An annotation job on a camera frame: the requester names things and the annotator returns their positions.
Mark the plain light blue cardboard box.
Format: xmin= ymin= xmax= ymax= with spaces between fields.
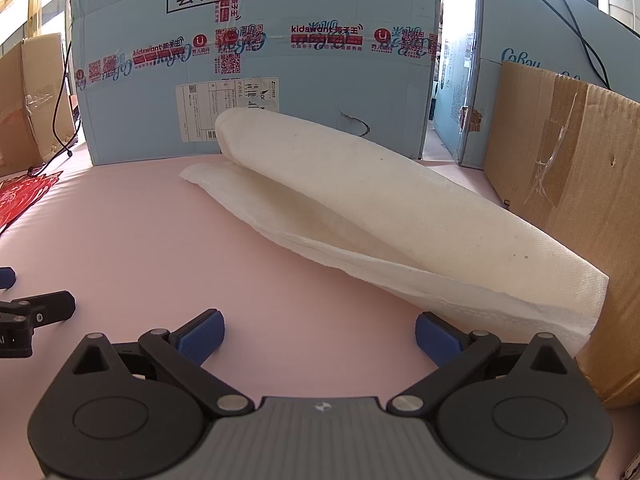
xmin=433 ymin=0 xmax=640 ymax=170

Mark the thin black cable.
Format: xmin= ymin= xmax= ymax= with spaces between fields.
xmin=40 ymin=35 xmax=81 ymax=165

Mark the red paper decoration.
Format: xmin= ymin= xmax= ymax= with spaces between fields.
xmin=0 ymin=170 xmax=64 ymax=236

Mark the wooden window frame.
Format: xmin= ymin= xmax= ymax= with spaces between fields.
xmin=0 ymin=0 xmax=68 ymax=56

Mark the brown cardboard box with tape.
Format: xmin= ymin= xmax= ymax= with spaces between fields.
xmin=482 ymin=58 xmax=640 ymax=408

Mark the brown cardboard box with label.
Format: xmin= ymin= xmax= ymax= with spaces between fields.
xmin=0 ymin=33 xmax=78 ymax=178

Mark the large light blue cardboard box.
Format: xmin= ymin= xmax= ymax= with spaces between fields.
xmin=69 ymin=0 xmax=443 ymax=167

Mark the white towel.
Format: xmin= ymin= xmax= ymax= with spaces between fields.
xmin=179 ymin=108 xmax=610 ymax=372

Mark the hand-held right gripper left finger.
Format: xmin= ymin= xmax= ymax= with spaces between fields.
xmin=62 ymin=309 xmax=253 ymax=417

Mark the long black cable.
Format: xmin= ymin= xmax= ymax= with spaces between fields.
xmin=502 ymin=0 xmax=613 ymax=90

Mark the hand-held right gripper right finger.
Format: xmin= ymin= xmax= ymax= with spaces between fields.
xmin=386 ymin=311 xmax=583 ymax=417

